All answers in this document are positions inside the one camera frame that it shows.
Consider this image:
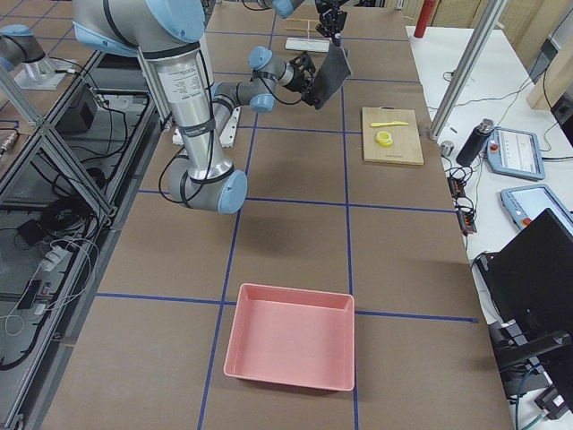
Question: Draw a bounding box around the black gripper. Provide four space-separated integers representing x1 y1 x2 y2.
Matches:
315 0 347 38
287 51 316 99

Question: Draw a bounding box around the grey microfibre cloth pink underside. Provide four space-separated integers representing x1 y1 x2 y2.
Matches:
308 45 352 110

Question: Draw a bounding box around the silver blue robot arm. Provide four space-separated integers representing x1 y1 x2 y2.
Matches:
73 1 314 214
243 0 347 44

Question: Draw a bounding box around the black water bottle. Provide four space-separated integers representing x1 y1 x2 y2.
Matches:
456 118 494 167

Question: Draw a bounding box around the white rectangular tray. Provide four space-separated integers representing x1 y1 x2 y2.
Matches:
285 37 330 53

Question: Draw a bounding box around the wooden towel rack rod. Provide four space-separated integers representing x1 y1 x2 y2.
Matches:
286 18 319 23

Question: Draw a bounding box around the red cylinder extinguisher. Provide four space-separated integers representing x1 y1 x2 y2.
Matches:
414 0 436 39

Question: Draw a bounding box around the yellow lemon slice toy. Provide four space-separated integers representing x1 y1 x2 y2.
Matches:
375 131 393 147

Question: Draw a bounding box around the yellow plastic knife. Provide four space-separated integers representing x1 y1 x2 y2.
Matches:
370 121 410 128

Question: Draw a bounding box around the bamboo cutting board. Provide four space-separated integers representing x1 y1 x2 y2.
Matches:
362 107 424 166

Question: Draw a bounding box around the small silver metal cup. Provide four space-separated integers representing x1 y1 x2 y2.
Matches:
440 140 455 158

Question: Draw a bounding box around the blue teach pendant tablet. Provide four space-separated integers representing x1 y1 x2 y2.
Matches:
486 127 545 181

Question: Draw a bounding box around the black power supply box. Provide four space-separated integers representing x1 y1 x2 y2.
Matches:
56 84 98 133

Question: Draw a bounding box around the pink plastic bin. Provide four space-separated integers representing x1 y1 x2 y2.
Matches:
223 283 355 391

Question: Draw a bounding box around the black computer monitor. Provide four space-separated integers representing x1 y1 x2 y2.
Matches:
476 209 572 332

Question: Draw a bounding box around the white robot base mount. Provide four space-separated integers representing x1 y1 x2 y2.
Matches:
171 105 242 150

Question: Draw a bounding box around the aluminium frame post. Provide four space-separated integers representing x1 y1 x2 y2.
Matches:
428 0 508 142

